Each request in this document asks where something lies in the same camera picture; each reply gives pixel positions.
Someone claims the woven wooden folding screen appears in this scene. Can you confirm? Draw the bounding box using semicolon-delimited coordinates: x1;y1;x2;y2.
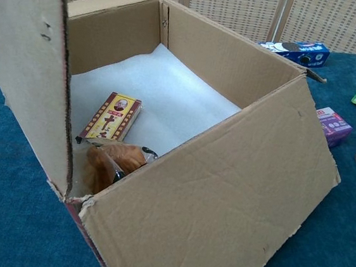
58;0;356;56

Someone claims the blue Oreo cookie pack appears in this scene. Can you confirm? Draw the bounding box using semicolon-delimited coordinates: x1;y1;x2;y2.
255;36;332;71

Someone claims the wrapped brown bread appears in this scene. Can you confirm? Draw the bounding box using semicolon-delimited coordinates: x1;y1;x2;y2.
81;139;160;200

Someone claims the small purple box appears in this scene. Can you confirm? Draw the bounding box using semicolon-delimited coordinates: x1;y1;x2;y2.
312;105;355;150

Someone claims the teal table cover cloth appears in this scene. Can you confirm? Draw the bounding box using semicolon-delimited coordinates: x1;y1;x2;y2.
0;15;356;267

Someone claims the brown cardboard box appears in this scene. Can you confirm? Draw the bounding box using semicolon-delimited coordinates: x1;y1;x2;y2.
0;0;356;267

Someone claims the white foam sheet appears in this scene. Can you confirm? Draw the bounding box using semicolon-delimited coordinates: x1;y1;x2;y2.
63;35;248;166

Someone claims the yellow red seasoning box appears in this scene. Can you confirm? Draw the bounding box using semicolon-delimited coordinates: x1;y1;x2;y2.
74;88;144;151

